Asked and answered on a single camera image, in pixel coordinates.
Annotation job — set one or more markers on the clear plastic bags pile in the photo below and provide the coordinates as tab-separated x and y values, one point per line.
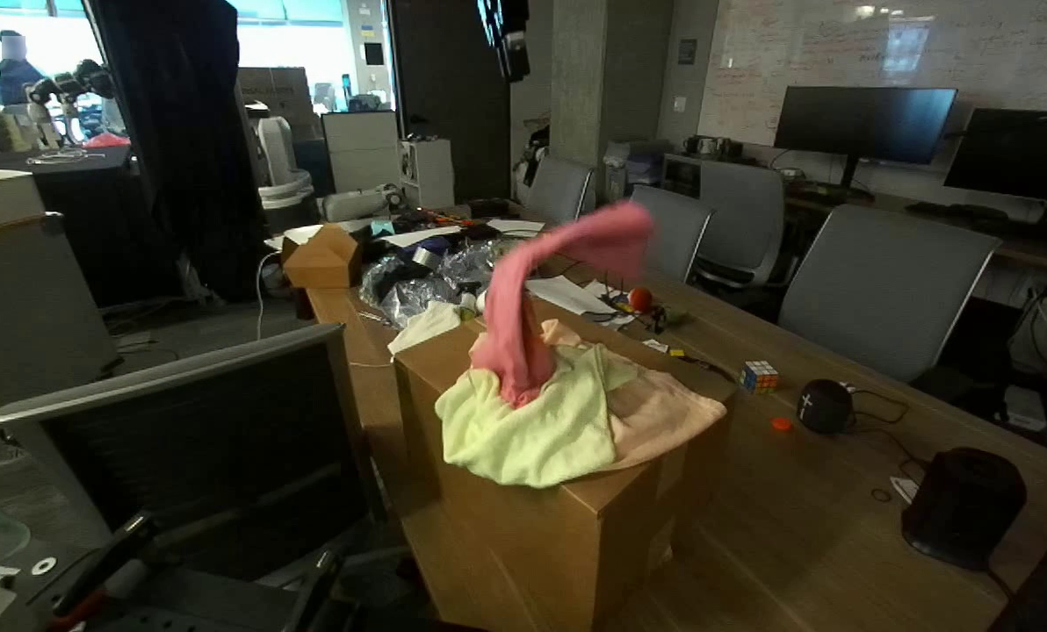
401	285

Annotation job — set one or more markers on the colourful puzzle cube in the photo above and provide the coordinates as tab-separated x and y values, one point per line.
758	376

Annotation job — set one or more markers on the large cardboard box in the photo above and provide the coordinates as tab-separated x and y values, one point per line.
564	556

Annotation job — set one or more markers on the grey mesh office chair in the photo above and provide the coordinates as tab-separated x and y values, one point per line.
227	493

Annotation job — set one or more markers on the white cloth on table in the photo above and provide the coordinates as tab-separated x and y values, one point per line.
432	320

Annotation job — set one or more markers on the near grey office chair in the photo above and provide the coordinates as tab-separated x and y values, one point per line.
887	290

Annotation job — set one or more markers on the left black monitor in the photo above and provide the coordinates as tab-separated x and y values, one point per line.
895	123

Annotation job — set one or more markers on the pink towel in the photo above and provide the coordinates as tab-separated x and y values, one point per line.
610	239

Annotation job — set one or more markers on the right black monitor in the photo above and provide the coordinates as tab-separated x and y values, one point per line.
1003	154

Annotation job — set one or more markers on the light green towel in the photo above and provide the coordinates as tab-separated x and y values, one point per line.
549	440

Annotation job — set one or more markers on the middle grey office chair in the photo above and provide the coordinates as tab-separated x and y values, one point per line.
746	224

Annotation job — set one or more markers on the black monitor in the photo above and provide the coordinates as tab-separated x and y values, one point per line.
1003	154
895	123

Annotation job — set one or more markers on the far grey office chair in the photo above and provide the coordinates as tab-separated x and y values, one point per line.
680	227

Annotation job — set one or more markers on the red ball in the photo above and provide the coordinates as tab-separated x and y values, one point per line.
641	299

